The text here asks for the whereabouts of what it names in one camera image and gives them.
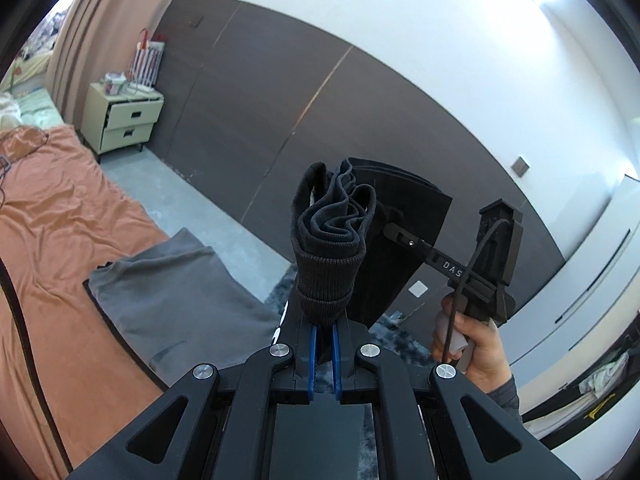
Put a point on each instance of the peach curtain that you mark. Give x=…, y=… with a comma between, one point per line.
x=90, y=45

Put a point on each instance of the grey folded garment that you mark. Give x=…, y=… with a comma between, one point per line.
x=190, y=300

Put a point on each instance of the orange bed sheet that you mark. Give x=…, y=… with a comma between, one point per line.
x=60, y=240

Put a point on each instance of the person's right forearm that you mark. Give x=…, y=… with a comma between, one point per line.
x=505, y=395

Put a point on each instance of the pale crumpled cloth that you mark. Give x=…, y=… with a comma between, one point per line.
x=607, y=375

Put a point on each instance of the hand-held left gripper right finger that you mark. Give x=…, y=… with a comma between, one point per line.
x=337, y=360

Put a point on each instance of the cream blanket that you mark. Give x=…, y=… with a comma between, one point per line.
x=30, y=110

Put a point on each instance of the person's right hand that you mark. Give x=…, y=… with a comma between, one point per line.
x=485, y=355

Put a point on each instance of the black bear print t-shirt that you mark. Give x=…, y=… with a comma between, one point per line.
x=325, y=260

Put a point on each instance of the cream nightstand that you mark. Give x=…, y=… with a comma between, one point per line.
x=125, y=120

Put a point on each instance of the striped paper bag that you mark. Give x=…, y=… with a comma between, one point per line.
x=147, y=65

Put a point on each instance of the grey wall switch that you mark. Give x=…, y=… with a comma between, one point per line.
x=520, y=165

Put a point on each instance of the small white pink tub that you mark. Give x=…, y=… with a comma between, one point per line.
x=112, y=82

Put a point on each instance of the black folded garment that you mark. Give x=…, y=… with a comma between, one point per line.
x=90, y=287

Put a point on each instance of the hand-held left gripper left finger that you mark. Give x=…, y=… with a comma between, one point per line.
x=312, y=355

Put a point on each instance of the yellow hanger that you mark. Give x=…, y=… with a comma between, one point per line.
x=600, y=407

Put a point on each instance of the white wall socket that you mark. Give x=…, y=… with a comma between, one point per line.
x=418, y=288

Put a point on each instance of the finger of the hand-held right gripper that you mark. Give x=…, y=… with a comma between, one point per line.
x=410, y=243

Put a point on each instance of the white wardrobe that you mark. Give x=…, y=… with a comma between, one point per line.
x=590, y=285

